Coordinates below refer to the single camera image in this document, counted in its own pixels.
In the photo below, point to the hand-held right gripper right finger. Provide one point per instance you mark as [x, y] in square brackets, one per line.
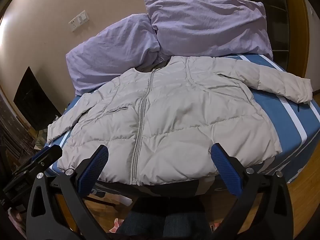
[225, 170]

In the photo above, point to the person's jeans legs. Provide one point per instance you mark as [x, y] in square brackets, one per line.
[160, 222]

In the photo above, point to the white wall switch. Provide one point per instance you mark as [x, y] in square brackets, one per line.
[82, 16]

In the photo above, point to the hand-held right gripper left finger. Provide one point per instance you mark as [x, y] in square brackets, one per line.
[93, 172]

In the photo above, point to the white wall socket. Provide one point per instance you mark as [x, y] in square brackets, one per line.
[74, 25]

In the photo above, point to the beige puffer jacket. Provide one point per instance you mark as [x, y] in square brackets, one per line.
[175, 120]

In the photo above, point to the large lilac pillow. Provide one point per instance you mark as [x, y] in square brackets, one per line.
[207, 27]

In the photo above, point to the dark wardrobe shelves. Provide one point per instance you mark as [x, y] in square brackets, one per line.
[265, 17]

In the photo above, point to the crumpled lilac pillow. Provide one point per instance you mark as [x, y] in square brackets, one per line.
[110, 50]

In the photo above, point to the dark patterned cabinet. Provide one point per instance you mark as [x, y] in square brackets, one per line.
[12, 130]

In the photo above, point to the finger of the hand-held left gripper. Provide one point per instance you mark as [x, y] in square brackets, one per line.
[48, 153]

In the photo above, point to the black flat screen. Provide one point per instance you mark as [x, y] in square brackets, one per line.
[35, 100]

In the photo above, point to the blue white striped bed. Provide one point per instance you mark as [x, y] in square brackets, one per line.
[280, 120]

